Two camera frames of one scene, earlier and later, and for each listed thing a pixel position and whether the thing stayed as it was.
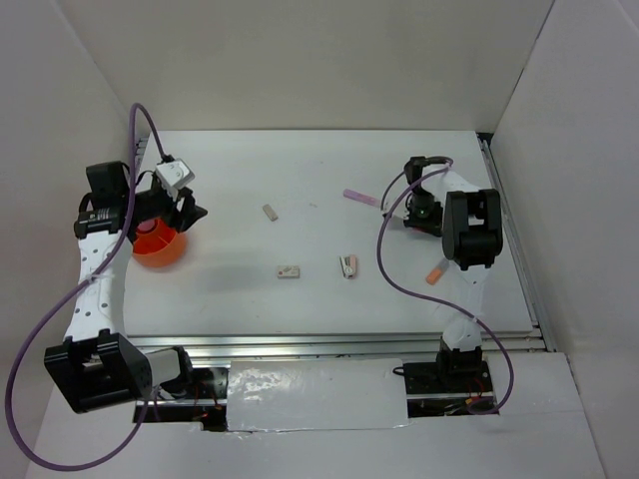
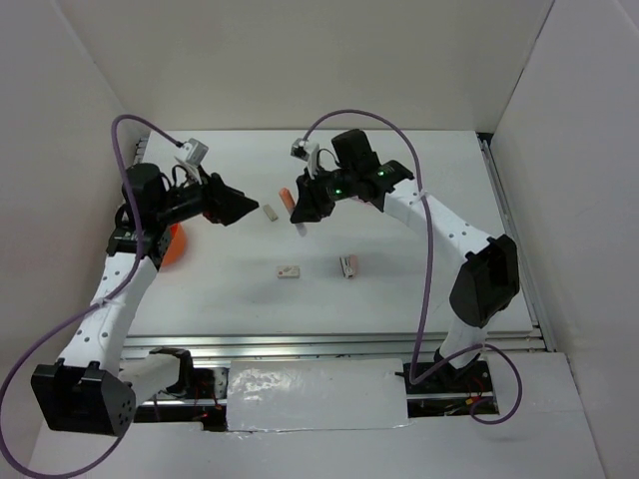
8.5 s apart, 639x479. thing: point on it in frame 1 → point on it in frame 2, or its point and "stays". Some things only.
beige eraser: (271, 214) stays
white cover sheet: (283, 394) stays
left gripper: (190, 213) → (222, 204)
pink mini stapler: (348, 266) stays
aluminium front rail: (312, 347) stays
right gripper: (432, 226) → (312, 206)
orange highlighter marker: (436, 272) → (288, 198)
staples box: (288, 271) stays
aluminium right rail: (488, 150) stays
